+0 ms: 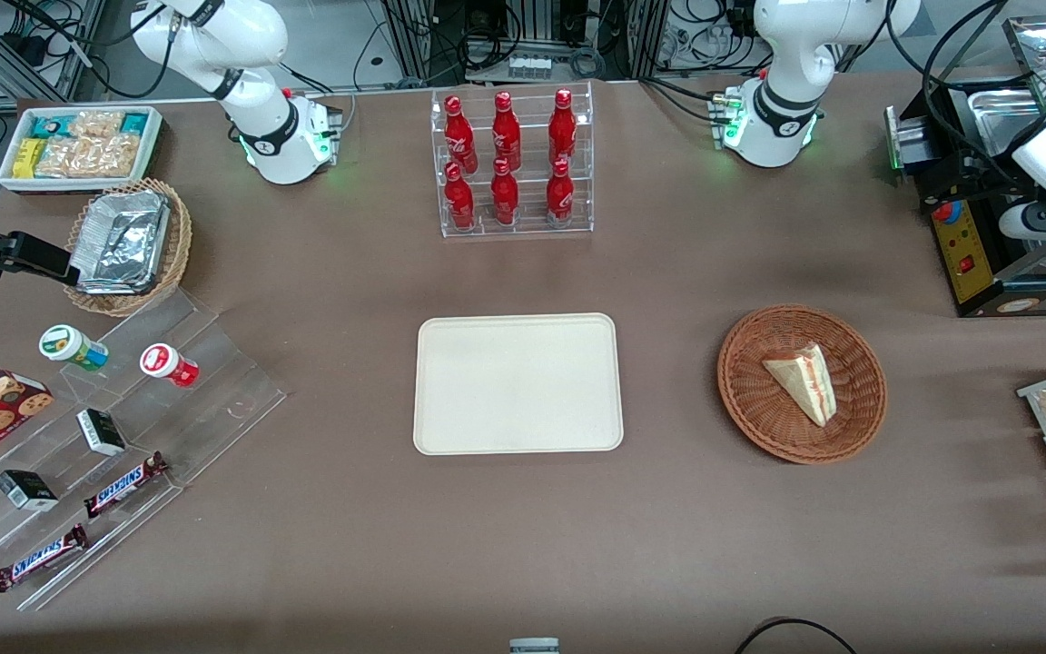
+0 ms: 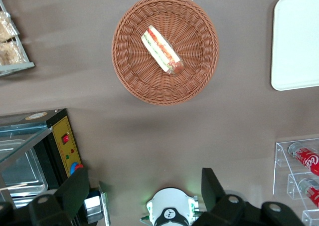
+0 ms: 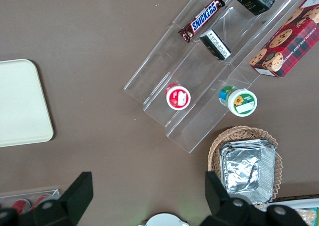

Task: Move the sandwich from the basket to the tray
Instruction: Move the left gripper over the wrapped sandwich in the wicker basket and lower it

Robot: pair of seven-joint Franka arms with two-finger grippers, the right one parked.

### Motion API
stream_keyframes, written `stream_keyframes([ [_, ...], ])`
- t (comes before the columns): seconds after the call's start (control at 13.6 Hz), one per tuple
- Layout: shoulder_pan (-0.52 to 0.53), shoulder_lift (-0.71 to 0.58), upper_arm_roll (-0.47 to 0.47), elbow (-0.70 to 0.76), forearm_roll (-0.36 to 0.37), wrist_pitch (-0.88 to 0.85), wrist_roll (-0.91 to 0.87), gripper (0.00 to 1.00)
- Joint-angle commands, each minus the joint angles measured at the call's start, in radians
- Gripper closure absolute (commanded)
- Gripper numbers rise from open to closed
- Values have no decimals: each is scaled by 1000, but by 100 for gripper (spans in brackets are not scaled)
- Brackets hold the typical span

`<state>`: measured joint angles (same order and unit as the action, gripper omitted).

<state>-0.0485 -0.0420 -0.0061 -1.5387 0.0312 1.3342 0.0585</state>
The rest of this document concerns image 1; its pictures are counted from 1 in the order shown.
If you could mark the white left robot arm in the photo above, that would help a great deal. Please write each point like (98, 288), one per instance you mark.
(773, 127)

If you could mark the light tan wicker basket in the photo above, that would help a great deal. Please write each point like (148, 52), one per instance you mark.
(180, 241)

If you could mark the beige plastic tray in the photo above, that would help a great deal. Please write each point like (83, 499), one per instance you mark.
(518, 383)

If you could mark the brown wicker basket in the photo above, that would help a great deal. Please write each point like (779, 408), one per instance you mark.
(750, 400)

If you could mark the triangular wrapped sandwich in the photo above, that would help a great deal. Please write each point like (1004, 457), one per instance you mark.
(804, 381)

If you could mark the white plastic snack bin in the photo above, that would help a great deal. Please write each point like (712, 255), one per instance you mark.
(7, 177)

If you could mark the stacked aluminium foil trays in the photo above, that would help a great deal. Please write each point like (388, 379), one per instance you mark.
(123, 241)

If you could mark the green lidded yogurt cup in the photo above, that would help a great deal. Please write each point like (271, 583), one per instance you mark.
(64, 343)

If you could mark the yellow snack packet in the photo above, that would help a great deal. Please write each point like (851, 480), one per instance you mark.
(28, 158)

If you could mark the large clear cracker bag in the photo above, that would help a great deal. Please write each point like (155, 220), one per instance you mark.
(92, 156)

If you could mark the teal snack packet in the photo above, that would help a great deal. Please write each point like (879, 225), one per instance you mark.
(134, 123)
(53, 125)

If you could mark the small clear cracker bag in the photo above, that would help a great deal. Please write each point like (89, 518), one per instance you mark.
(96, 123)

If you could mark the red lidded yogurt cup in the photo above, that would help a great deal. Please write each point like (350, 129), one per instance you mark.
(162, 361)

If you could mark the small black carton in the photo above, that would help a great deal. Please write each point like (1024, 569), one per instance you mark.
(101, 432)
(25, 490)

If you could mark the clear acrylic stepped shelf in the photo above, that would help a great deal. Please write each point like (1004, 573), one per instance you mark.
(214, 381)

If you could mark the Snickers chocolate bar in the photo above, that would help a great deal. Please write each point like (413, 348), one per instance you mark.
(123, 486)
(40, 559)

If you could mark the red aluminium drink bottle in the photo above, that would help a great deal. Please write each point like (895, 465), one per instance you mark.
(506, 127)
(459, 132)
(459, 202)
(560, 196)
(505, 198)
(562, 125)

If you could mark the clear acrylic bottle rack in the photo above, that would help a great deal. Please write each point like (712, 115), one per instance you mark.
(532, 232)

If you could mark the white power strip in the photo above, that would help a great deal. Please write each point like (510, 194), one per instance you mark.
(529, 66)

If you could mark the grey white device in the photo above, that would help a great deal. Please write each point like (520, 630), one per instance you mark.
(534, 646)

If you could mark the black machine with yellow panel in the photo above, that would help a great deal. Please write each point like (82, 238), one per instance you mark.
(968, 263)

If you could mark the aluminium frame rack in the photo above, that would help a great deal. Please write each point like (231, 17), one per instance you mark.
(414, 41)

